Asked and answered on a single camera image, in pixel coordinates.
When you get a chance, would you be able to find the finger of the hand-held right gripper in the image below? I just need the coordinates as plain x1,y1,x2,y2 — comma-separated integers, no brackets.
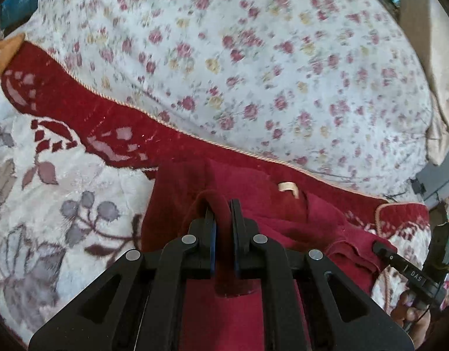
372,241,438,297

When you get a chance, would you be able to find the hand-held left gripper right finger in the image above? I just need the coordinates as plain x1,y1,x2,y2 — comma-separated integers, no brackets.
230,199,411,351

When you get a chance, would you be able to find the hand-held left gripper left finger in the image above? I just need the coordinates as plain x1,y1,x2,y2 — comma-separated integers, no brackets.
29,205,218,351

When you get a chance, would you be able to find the red fleece garment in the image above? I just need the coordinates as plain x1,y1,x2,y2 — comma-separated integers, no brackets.
141,157,398,351

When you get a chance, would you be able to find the person's right hand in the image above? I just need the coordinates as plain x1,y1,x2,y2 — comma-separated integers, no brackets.
390,289,444,348

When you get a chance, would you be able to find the red and white plush blanket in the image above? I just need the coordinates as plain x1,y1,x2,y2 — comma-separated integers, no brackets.
0,40,435,344

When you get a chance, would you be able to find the beige cloth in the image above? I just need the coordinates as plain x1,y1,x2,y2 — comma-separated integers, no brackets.
398,0,449,167

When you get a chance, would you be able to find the floral bed sheet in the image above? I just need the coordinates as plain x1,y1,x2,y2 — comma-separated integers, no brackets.
25,0,435,194

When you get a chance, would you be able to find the orange cloth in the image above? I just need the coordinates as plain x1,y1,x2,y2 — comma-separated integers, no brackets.
0,33,25,88

